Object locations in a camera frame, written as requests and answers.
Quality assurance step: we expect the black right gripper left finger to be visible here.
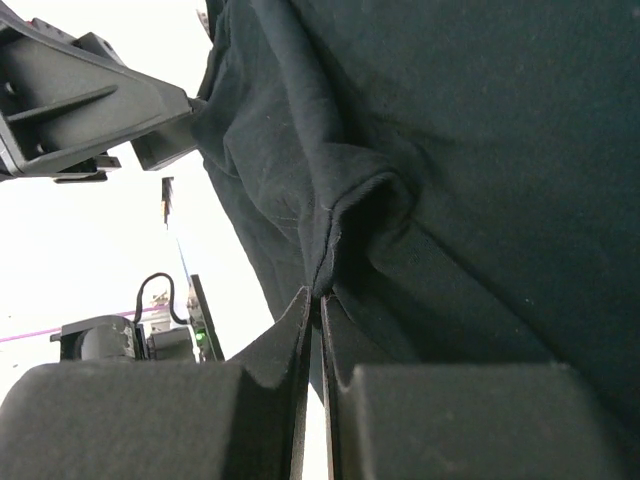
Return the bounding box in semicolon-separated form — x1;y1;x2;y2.
1;288;311;479

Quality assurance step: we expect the black t shirt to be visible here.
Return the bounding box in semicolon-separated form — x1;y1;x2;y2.
194;1;639;431

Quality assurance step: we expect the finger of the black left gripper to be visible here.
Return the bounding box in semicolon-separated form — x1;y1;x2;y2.
1;14;204;181

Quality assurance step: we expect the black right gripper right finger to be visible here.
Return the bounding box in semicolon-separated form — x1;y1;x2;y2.
321;296;633;479

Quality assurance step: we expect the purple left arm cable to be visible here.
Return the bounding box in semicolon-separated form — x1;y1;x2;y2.
0;308;166;344

